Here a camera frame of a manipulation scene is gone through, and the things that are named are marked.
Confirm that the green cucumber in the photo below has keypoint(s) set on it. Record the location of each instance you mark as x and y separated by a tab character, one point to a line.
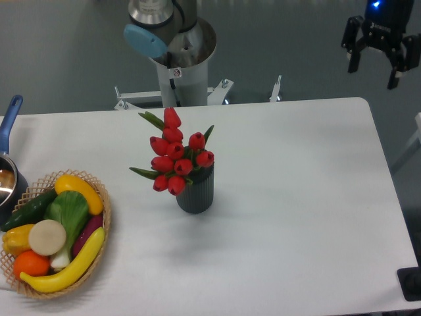
31	212

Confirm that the beige round slice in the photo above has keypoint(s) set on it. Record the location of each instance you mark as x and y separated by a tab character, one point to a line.
47	237

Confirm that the green bok choy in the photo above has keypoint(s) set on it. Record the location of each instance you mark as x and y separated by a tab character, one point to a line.
69	208

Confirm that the yellow bell pepper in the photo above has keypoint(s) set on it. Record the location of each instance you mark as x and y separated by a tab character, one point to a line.
16	240

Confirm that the red tulip bouquet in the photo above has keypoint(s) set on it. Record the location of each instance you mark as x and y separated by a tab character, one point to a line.
175	165

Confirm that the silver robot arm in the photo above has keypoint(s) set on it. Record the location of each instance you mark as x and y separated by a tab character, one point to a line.
155	25

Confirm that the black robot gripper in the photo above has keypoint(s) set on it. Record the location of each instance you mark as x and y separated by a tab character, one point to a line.
383	28

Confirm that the white frame at right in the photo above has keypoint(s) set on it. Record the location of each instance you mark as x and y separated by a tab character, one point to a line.
409	150

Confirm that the purple sweet potato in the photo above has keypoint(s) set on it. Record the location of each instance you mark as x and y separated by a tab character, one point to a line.
94	223

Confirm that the woven wicker basket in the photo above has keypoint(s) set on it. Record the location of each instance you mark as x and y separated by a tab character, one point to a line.
42	185

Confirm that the black device at edge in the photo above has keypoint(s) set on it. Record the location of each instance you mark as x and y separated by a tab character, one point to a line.
409	280

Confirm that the yellow squash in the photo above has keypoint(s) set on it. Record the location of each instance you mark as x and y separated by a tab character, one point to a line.
69	182

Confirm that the orange fruit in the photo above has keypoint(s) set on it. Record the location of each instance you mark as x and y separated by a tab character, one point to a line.
31	263

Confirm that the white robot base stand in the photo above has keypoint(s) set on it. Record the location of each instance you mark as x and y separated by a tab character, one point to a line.
179	87

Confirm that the blue handled saucepan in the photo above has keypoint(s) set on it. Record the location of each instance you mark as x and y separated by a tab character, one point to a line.
13	183

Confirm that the yellow banana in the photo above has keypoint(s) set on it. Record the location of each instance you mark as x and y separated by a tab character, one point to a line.
74	271

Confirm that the dark grey ribbed vase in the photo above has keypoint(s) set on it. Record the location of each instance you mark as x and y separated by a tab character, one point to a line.
198	197

